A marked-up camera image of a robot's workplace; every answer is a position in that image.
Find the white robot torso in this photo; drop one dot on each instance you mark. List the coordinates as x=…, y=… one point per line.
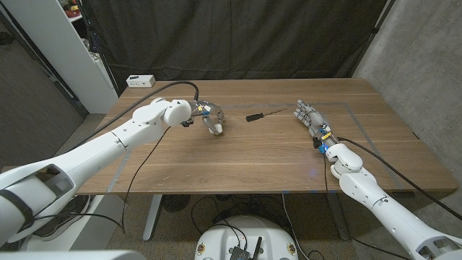
x=223, y=242

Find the grey table leg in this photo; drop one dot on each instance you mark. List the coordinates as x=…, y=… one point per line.
x=339, y=216

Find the black sneaker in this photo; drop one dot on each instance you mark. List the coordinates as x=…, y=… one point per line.
x=72, y=213

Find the black backdrop stand pole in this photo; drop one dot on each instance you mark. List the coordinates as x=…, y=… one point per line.
x=365, y=50
x=105, y=61

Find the white shelf cabinet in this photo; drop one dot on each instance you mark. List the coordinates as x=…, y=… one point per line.
x=61, y=47

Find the white airpods case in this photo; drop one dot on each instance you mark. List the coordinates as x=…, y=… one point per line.
x=217, y=129

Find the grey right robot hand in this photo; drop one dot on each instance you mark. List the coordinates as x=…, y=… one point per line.
x=315, y=121

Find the white power strip box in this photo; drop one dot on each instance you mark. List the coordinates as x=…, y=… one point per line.
x=140, y=81

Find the small red object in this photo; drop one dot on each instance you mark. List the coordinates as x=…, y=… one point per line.
x=73, y=13

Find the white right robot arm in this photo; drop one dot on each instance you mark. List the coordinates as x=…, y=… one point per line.
x=361, y=184

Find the white table leg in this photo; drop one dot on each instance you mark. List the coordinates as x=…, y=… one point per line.
x=152, y=216

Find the black backdrop curtain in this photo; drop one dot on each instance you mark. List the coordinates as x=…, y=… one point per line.
x=234, y=36

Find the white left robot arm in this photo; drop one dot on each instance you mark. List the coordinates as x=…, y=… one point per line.
x=108, y=144

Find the black round floor fan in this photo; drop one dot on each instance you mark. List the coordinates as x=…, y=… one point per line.
x=175, y=202

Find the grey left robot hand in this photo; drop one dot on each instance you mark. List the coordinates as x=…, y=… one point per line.
x=209, y=108

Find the black antenna module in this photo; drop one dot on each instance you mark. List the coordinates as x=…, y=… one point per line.
x=240, y=252

